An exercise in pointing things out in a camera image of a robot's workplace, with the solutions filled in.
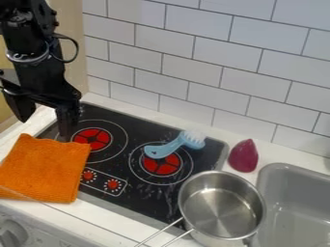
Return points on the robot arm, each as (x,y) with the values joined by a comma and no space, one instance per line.
(26,22)

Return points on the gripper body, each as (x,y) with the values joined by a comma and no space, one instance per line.
(43,78)

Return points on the orange cloth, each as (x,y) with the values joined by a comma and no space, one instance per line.
(43,169)

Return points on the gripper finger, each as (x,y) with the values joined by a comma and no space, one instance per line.
(19,107)
(68,120)

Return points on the dark red toy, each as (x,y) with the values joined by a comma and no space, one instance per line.
(243,156)

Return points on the toy stove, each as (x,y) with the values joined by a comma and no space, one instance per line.
(142,157)

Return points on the blue brush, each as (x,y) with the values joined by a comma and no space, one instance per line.
(174,145)

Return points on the silver pot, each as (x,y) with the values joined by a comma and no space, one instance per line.
(221,209)

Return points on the toy sink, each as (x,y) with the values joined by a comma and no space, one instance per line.
(296,209)

